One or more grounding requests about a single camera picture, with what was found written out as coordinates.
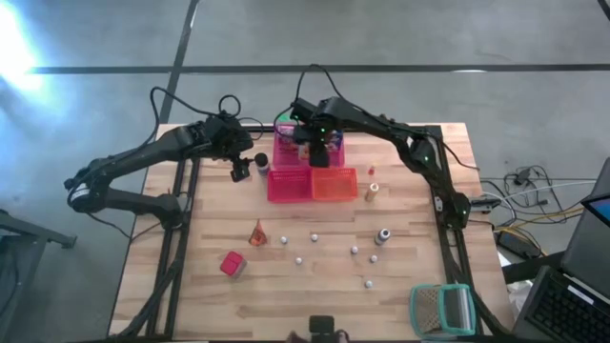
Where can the black power strip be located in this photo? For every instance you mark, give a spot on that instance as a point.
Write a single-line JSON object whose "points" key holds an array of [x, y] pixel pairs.
{"points": [[512, 244]]}

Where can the orange mesh basket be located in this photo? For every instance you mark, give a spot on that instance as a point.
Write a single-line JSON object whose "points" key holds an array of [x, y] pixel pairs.
{"points": [[335, 185]]}

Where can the black side table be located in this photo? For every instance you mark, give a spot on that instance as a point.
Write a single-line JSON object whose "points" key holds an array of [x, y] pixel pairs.
{"points": [[38, 228]]}

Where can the laptop computer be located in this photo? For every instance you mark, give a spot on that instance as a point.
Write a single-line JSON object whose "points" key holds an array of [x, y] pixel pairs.
{"points": [[562, 305]]}

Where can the green mini cereal box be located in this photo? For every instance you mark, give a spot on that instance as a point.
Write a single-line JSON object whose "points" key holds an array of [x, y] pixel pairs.
{"points": [[284, 118]]}

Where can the large black white-capped bottle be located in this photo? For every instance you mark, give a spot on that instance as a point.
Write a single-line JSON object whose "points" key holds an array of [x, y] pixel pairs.
{"points": [[382, 236]]}

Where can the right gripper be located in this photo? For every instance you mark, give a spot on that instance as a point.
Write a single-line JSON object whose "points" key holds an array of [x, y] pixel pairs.
{"points": [[318, 138]]}

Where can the black rectangular device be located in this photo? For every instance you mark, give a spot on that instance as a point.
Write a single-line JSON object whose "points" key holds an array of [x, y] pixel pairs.
{"points": [[321, 326]]}

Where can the black-lidded spice jar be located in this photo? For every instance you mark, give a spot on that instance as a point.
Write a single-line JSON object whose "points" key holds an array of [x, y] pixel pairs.
{"points": [[261, 163]]}

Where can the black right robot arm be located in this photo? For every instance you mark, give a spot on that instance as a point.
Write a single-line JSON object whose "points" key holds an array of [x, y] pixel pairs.
{"points": [[372, 122]]}

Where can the teal box grater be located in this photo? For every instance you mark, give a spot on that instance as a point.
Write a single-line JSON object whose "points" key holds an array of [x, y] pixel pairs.
{"points": [[443, 309]]}

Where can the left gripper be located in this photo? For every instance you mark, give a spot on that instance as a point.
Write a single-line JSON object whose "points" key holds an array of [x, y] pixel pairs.
{"points": [[238, 140]]}

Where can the red-lidded patterned can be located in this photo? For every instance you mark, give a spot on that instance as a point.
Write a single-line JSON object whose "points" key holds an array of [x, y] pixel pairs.
{"points": [[232, 264]]}

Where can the black table frame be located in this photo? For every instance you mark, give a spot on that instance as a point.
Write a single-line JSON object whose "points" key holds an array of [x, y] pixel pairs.
{"points": [[451, 271]]}

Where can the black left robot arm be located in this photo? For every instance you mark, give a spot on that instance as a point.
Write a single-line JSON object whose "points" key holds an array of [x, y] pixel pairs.
{"points": [[143, 155]]}

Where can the pink plastic tray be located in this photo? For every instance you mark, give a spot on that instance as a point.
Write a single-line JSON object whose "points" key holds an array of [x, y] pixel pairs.
{"points": [[286, 159]]}

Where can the purple Raisin Bran box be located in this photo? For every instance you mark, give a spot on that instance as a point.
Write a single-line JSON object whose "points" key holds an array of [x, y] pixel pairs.
{"points": [[287, 139]]}

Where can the yellow squeeze bottle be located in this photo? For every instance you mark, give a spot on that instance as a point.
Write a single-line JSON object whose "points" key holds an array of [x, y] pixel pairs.
{"points": [[372, 191]]}

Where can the orange taco seasoning packet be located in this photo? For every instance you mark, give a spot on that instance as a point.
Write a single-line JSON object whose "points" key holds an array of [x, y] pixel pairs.
{"points": [[258, 235]]}

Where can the blue Frosted Flakes box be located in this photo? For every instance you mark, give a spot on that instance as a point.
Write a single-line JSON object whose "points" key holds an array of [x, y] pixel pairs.
{"points": [[336, 138]]}

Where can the silver corner bracket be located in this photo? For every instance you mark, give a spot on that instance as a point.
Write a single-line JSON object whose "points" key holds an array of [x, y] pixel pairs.
{"points": [[438, 204]]}

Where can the computer monitor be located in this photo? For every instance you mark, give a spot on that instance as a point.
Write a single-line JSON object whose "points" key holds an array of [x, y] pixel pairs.
{"points": [[591, 238]]}

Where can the red mesh basket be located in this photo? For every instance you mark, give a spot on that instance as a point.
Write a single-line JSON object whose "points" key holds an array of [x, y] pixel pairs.
{"points": [[290, 186]]}

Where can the person's hand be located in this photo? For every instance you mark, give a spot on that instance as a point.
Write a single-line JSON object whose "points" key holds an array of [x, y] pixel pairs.
{"points": [[341, 336]]}

